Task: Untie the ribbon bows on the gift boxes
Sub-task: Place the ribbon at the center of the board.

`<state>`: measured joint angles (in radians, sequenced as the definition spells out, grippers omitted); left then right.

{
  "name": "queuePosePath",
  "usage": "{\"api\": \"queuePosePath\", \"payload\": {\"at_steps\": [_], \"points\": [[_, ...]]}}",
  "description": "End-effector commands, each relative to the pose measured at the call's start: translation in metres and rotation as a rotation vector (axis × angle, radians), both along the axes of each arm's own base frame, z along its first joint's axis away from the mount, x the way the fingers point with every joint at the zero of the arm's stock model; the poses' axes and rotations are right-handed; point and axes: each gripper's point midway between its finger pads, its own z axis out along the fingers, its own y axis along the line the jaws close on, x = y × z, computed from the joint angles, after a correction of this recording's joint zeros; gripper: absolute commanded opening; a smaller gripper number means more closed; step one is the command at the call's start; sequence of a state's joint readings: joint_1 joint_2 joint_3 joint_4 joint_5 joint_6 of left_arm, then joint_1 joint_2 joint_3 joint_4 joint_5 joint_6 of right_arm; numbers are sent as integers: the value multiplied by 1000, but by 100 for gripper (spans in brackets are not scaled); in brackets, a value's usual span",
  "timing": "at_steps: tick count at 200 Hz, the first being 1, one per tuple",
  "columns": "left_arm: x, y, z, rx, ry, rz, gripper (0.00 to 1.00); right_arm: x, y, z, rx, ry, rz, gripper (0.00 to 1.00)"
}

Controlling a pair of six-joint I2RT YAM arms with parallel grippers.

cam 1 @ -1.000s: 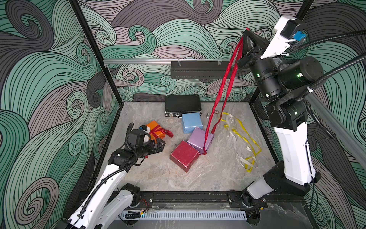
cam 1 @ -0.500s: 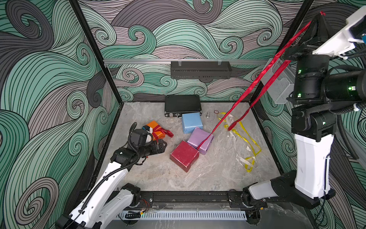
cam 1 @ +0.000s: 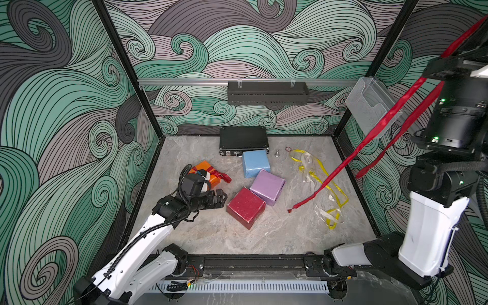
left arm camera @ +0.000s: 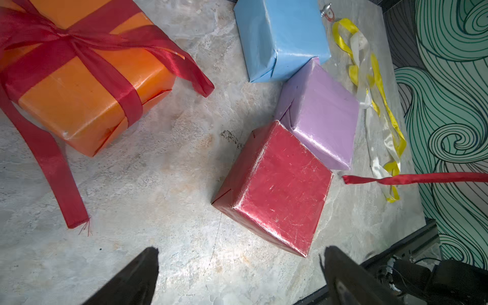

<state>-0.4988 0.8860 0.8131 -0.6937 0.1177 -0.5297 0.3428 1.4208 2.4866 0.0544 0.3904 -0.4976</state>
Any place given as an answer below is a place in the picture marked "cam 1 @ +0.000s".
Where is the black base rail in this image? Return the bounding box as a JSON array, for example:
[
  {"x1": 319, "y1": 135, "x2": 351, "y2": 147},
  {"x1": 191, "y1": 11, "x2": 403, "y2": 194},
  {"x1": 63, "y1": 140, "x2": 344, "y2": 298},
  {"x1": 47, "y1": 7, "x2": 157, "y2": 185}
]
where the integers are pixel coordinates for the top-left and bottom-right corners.
[{"x1": 114, "y1": 253, "x2": 367, "y2": 276}]

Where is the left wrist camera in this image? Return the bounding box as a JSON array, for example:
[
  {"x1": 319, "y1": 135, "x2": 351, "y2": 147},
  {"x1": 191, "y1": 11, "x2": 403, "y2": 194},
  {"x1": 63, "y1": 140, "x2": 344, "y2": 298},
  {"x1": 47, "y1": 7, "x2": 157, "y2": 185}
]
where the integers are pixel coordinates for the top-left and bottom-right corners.
[{"x1": 179, "y1": 170, "x2": 212, "y2": 200}]

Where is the orange gift box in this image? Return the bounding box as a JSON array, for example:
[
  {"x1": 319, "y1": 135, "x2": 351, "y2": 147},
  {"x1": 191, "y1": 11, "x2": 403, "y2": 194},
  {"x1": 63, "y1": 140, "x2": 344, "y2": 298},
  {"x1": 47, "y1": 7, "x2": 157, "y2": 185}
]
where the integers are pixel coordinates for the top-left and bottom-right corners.
[{"x1": 189, "y1": 161, "x2": 221, "y2": 189}]

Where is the aluminium rail back wall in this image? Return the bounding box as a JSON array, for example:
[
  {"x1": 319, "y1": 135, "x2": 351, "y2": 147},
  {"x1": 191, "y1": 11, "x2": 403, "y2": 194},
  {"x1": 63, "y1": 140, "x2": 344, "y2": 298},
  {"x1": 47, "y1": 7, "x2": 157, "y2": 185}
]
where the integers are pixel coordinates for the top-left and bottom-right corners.
[{"x1": 138, "y1": 78, "x2": 359, "y2": 87}]

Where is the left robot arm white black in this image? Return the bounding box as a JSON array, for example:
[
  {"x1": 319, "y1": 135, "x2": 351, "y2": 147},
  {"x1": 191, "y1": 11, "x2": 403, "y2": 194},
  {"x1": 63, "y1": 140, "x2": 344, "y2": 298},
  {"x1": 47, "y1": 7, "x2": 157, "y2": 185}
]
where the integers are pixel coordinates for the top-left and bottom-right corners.
[{"x1": 73, "y1": 189, "x2": 227, "y2": 304}]

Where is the red ribbon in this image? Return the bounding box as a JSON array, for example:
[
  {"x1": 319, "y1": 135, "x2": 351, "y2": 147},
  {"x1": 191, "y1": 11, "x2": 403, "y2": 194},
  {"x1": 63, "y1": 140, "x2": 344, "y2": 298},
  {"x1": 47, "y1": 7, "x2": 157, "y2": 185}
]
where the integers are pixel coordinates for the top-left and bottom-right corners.
[
  {"x1": 287, "y1": 16, "x2": 487, "y2": 213},
  {"x1": 189, "y1": 165, "x2": 232, "y2": 186}
]

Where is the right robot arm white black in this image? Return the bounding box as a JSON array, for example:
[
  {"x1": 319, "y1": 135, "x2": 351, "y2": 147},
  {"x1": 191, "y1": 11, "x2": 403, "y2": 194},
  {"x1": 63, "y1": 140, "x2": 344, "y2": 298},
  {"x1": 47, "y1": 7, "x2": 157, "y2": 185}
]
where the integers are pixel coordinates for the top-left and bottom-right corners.
[{"x1": 321, "y1": 18, "x2": 487, "y2": 291}]

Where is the red gift box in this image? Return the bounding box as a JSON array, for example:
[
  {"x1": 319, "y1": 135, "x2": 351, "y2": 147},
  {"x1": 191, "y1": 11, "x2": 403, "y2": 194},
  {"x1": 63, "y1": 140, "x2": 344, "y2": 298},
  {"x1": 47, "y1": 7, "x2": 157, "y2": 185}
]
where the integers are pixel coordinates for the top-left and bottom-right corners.
[{"x1": 226, "y1": 188, "x2": 266, "y2": 230}]

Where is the clear plastic wall bin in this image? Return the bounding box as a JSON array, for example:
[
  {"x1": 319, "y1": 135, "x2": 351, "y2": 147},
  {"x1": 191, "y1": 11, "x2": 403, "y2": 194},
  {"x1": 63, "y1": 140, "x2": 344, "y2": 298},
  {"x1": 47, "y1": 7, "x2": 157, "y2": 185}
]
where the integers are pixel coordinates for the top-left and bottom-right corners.
[{"x1": 346, "y1": 77, "x2": 396, "y2": 136}]

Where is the black wall tray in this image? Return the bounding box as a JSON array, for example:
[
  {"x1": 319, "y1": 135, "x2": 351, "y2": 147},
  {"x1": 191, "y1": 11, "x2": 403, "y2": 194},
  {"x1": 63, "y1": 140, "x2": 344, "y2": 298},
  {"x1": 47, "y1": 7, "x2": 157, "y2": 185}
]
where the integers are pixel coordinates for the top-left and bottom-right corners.
[{"x1": 227, "y1": 82, "x2": 310, "y2": 108}]

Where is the aluminium rail right wall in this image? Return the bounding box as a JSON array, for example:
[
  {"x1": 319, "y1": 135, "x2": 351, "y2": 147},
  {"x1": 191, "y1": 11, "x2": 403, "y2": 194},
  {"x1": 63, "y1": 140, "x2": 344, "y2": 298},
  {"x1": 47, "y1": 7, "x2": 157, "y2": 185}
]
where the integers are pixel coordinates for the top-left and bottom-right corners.
[{"x1": 371, "y1": 78, "x2": 432, "y2": 153}]

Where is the aluminium rail wall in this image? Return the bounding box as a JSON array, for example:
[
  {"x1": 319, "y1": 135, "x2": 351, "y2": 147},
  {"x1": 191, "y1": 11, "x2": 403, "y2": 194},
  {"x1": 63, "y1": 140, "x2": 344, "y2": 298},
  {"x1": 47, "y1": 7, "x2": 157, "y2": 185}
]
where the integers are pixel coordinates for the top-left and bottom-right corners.
[
  {"x1": 138, "y1": 78, "x2": 359, "y2": 87},
  {"x1": 371, "y1": 78, "x2": 432, "y2": 153}
]

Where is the purple gift box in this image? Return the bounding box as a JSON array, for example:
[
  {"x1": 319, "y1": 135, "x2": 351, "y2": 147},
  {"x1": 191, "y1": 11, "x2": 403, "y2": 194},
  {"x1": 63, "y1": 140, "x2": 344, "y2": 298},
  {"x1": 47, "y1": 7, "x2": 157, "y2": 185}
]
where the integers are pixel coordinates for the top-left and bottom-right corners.
[{"x1": 250, "y1": 169, "x2": 285, "y2": 206}]

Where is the blue gift box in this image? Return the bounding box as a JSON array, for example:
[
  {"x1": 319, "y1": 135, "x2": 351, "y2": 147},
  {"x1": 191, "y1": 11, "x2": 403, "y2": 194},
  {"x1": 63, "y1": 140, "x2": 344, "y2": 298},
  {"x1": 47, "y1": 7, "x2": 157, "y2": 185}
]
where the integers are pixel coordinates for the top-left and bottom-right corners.
[{"x1": 243, "y1": 150, "x2": 271, "y2": 178}]

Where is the yellow ribbon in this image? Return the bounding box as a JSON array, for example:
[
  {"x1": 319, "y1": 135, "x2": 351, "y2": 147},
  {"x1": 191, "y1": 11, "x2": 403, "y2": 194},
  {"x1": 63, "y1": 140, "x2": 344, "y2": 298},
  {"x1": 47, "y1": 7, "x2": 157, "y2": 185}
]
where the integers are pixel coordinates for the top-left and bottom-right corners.
[{"x1": 288, "y1": 149, "x2": 349, "y2": 231}]

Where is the black hard case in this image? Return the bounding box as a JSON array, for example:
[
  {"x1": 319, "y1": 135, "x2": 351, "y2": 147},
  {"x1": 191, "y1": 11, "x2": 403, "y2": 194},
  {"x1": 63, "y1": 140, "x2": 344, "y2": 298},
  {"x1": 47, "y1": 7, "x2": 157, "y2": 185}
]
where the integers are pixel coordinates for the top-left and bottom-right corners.
[{"x1": 219, "y1": 127, "x2": 269, "y2": 157}]

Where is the white slotted cable duct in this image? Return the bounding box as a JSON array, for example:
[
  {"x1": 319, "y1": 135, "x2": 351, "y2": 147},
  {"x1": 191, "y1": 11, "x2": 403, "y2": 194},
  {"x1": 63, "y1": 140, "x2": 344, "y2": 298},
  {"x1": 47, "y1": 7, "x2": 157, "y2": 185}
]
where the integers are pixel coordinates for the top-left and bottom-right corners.
[{"x1": 148, "y1": 280, "x2": 329, "y2": 294}]

